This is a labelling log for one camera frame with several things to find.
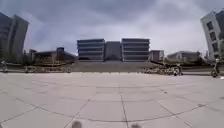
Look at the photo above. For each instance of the wide grey stairs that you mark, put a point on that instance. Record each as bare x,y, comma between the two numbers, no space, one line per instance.
111,66

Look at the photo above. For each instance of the twin-block grey building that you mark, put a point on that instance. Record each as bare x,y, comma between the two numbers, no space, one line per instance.
113,50

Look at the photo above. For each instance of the small pale building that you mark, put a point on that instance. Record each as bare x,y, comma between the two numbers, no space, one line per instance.
156,55

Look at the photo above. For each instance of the row of parked bicycles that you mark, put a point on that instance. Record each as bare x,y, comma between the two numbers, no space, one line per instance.
46,69
163,70

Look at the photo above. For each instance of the low dark building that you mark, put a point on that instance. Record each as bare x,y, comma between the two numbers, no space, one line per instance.
53,56

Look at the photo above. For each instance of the robot's own part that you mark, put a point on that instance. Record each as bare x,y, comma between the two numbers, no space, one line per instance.
76,124
136,126

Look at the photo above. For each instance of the low grey building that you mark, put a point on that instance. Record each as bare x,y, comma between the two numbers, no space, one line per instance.
183,56

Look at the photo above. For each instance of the person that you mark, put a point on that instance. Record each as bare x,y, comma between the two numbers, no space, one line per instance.
216,68
4,66

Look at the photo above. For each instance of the dark tall building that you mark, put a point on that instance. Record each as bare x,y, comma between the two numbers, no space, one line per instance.
11,36

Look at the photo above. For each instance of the white building with dark windows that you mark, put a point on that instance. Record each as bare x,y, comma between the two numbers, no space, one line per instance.
213,33

